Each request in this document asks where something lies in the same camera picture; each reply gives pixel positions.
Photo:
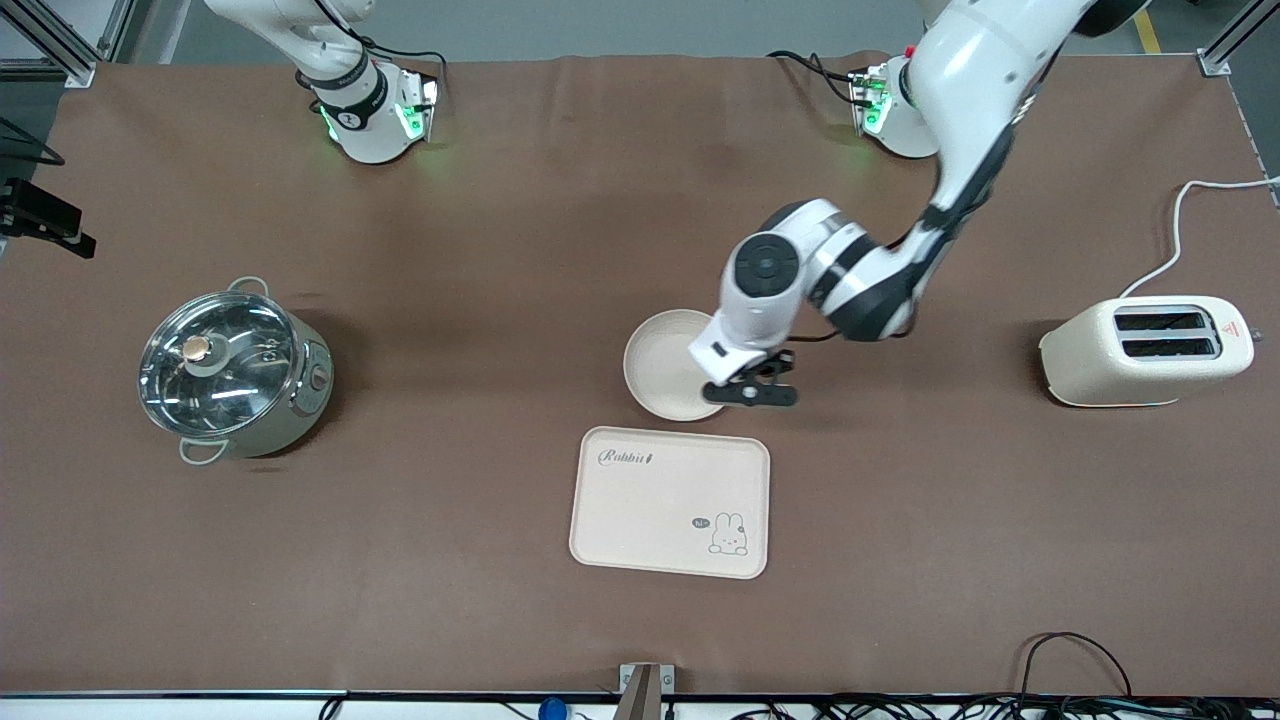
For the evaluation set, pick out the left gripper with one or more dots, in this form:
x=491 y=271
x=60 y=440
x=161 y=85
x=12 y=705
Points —
x=775 y=365

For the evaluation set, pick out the cream round plate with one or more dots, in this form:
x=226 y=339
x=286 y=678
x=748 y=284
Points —
x=660 y=365

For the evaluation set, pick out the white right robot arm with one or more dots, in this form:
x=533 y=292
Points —
x=350 y=100

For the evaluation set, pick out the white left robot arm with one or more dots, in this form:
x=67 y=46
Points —
x=960 y=100

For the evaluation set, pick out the cream rectangular rabbit tray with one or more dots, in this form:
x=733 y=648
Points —
x=660 y=510

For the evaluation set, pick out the brown table cover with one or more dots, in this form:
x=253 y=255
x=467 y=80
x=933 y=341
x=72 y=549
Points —
x=500 y=250

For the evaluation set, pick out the cream two-slot toaster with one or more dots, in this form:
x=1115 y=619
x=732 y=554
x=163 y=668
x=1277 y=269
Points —
x=1140 y=360

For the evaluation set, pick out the blue round cap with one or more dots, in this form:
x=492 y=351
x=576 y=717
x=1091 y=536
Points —
x=552 y=710

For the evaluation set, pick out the steel electric cooking pot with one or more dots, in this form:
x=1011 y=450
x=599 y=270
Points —
x=312 y=400

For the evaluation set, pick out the glass pot lid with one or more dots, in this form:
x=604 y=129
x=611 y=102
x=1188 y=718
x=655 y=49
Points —
x=235 y=385

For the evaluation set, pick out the black clamp-mounted device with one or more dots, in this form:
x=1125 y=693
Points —
x=40 y=215

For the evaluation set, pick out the grey metal table bracket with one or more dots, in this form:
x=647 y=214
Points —
x=645 y=690

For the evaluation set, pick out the aluminium frame profile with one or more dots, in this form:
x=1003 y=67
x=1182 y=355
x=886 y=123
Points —
x=1230 y=45
x=60 y=40

